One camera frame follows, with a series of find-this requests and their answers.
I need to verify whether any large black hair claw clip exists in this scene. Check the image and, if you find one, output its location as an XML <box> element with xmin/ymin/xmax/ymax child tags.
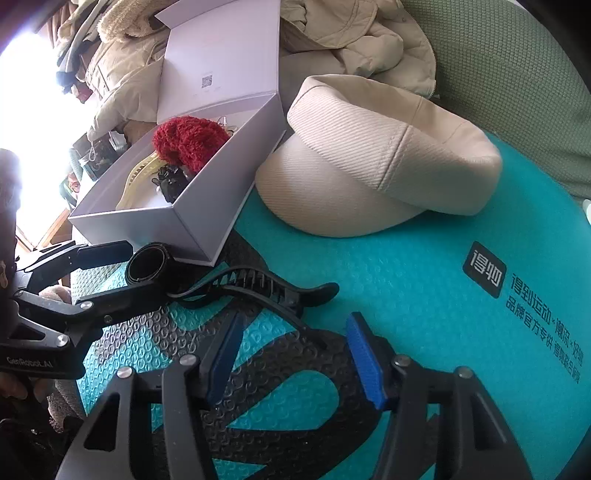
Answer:
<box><xmin>166</xmin><ymin>265</ymin><xmax>340</xmax><ymax>344</ymax></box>

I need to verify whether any beige puffer jacket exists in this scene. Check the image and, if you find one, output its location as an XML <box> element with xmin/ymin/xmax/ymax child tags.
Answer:
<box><xmin>85</xmin><ymin>0</ymin><xmax>437</xmax><ymax>139</ymax></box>

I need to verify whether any small black hair clip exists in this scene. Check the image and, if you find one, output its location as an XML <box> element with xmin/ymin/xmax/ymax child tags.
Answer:
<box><xmin>154</xmin><ymin>165</ymin><xmax>190</xmax><ymax>204</ymax></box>

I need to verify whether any black elastic band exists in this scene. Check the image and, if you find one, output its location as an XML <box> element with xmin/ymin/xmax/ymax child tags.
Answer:
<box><xmin>126</xmin><ymin>242</ymin><xmax>167</xmax><ymax>283</ymax></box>

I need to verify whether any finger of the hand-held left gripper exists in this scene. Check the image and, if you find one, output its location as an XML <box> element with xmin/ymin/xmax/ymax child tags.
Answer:
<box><xmin>14</xmin><ymin>279</ymin><xmax>172</xmax><ymax>352</ymax></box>
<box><xmin>21</xmin><ymin>240</ymin><xmax>134</xmax><ymax>278</ymax></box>

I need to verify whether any cream fleece coat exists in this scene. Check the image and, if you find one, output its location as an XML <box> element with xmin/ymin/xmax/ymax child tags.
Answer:
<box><xmin>97</xmin><ymin>0</ymin><xmax>158</xmax><ymax>35</ymax></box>

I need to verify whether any lavender gift box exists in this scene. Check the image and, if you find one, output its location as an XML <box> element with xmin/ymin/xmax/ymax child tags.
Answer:
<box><xmin>69</xmin><ymin>0</ymin><xmax>287</xmax><ymax>267</ymax></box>

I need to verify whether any glass jar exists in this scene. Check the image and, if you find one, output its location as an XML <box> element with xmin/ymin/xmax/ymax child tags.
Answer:
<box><xmin>78</xmin><ymin>134</ymin><xmax>123</xmax><ymax>181</ymax></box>

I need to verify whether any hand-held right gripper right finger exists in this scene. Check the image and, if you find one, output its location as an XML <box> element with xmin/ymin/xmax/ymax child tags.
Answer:
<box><xmin>345</xmin><ymin>312</ymin><xmax>532</xmax><ymax>480</ymax></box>

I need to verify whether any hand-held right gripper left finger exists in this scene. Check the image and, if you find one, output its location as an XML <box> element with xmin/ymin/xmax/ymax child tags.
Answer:
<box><xmin>55</xmin><ymin>310</ymin><xmax>245</xmax><ymax>480</ymax></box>

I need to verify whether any red fuzzy scrunchie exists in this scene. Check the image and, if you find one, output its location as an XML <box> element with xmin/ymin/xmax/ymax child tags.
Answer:
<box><xmin>152</xmin><ymin>116</ymin><xmax>232</xmax><ymax>174</ymax></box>

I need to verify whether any striped clothing pile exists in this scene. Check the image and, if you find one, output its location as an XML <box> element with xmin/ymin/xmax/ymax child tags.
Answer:
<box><xmin>55</xmin><ymin>0</ymin><xmax>107</xmax><ymax>88</ymax></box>

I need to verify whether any teal bubble mailer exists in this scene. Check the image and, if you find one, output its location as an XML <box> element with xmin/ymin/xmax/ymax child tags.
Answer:
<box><xmin>76</xmin><ymin>131</ymin><xmax>591</xmax><ymax>480</ymax></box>

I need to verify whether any cream hair claw clip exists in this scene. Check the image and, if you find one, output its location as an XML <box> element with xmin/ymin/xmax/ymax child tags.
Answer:
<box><xmin>115</xmin><ymin>154</ymin><xmax>164</xmax><ymax>210</ymax></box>

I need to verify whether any green textured sofa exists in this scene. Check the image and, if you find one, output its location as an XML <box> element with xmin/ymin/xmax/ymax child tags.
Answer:
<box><xmin>402</xmin><ymin>0</ymin><xmax>591</xmax><ymax>199</ymax></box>

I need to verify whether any beige newsboy cap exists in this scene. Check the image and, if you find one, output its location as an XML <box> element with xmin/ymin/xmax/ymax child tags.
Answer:
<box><xmin>255</xmin><ymin>74</ymin><xmax>503</xmax><ymax>238</ymax></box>

